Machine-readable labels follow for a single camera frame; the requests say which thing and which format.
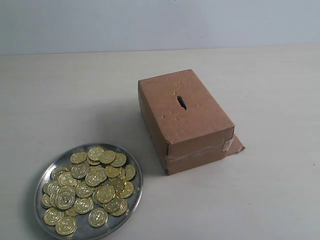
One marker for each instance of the gold coin upper right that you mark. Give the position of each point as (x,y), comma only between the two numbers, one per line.
(107,157)

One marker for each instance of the gold coin top of pile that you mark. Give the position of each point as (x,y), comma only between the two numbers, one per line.
(95,153)

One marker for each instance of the gold coin front bottom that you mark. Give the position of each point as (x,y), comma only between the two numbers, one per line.
(66,226)

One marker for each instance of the gold coin right edge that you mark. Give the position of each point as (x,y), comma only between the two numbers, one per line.
(130,172)

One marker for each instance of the gold coin front left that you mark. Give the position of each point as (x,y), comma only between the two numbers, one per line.
(52,216)

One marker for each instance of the gold coin front centre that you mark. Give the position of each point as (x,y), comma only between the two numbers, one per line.
(97,217)

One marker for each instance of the brown cardboard slotted box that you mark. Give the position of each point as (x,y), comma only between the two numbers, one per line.
(186,124)

